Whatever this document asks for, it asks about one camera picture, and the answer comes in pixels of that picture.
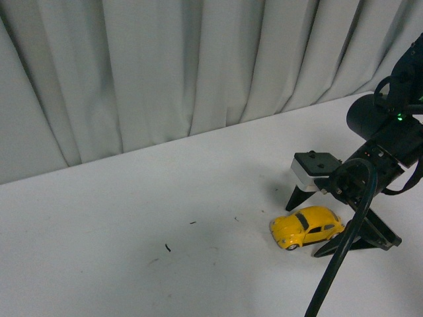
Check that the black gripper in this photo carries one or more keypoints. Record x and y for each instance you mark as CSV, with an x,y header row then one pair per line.
x,y
347,184

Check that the yellow beetle toy car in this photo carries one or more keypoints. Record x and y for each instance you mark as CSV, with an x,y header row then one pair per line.
x,y
306,226

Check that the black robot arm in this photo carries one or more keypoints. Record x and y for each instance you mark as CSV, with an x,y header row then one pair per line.
x,y
386,121

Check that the grey pleated curtain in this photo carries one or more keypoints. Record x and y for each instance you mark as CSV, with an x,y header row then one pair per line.
x,y
86,80

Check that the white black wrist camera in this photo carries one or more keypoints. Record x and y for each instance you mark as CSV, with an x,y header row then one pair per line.
x,y
311,165

